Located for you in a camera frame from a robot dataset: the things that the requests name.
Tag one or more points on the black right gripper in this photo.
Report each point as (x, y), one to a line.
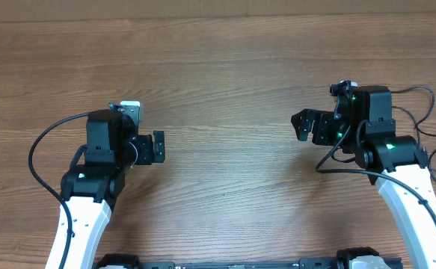
(321, 121)

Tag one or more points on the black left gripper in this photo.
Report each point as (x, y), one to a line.
(146, 156)

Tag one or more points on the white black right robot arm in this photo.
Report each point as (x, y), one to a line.
(362, 126)

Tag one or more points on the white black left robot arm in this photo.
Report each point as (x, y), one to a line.
(95, 179)

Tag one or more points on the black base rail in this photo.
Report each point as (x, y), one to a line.
(357, 257)

